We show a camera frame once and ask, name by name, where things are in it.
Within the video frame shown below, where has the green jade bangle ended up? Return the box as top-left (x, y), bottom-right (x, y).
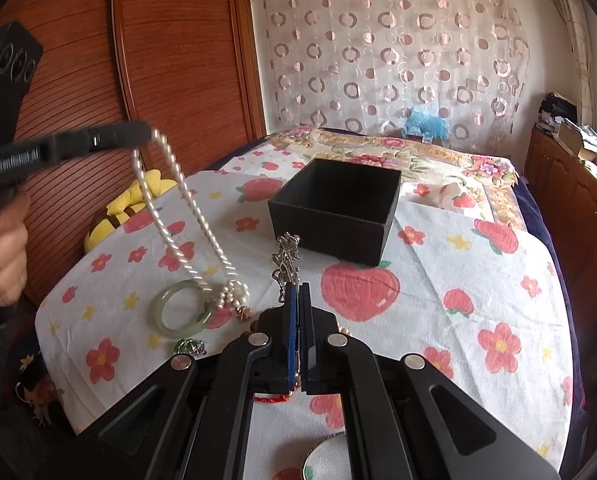
top-left (156, 280), bottom-right (214, 339)

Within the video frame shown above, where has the pile of clutter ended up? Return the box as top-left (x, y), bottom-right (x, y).
top-left (535, 91), bottom-right (597, 181)

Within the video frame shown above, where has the round white floral dish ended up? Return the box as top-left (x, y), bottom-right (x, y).
top-left (301, 432), bottom-right (351, 480)

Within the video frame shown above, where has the silver green brooch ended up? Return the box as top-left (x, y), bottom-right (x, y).
top-left (173, 338), bottom-right (209, 359)

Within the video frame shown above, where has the red string bracelet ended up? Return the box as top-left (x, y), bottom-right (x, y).
top-left (256, 390), bottom-right (295, 407)

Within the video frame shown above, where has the wooden cabinet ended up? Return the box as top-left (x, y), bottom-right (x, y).
top-left (523, 127), bottom-right (597, 376)

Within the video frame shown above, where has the white pearl necklace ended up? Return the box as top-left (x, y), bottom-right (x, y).
top-left (131, 129), bottom-right (252, 322)

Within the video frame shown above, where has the person's left hand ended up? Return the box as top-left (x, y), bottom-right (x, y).
top-left (0, 192), bottom-right (30, 307)

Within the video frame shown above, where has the dark floral cloth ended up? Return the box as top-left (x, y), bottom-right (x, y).
top-left (8, 350), bottom-right (74, 428)

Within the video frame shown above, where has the strawberry printed blanket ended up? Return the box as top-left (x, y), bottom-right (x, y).
top-left (33, 147), bottom-right (586, 480)

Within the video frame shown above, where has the floral quilt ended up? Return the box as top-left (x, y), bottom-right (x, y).
top-left (228, 127), bottom-right (521, 226)

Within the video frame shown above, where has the silver chain bracelet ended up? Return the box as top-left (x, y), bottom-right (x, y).
top-left (271, 232), bottom-right (301, 307)

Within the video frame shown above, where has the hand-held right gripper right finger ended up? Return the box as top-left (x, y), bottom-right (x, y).
top-left (301, 284), bottom-right (551, 480)

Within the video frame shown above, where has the blue fluffy cloth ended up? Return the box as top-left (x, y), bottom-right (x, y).
top-left (403, 107), bottom-right (451, 142)

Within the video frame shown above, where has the wooden wardrobe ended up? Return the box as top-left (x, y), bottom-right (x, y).
top-left (0, 0), bottom-right (268, 306)

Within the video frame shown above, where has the white lace curtain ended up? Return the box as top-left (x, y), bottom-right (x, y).
top-left (553, 0), bottom-right (593, 111)

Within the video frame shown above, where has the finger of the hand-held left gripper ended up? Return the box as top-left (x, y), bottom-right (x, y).
top-left (48, 120), bottom-right (152, 166)

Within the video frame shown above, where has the yellow plush toy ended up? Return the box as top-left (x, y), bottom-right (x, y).
top-left (84, 169), bottom-right (179, 253)

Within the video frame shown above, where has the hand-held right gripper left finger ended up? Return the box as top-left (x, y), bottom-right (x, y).
top-left (98, 285), bottom-right (301, 480)

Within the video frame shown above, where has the dark blue bedsheet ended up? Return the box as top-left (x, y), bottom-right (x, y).
top-left (513, 180), bottom-right (564, 281)

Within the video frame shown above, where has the black jewelry box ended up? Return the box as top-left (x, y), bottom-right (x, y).
top-left (268, 158), bottom-right (403, 267)

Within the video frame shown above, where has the circle pattern sheer curtain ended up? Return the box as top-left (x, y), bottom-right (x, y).
top-left (251, 0), bottom-right (531, 143)

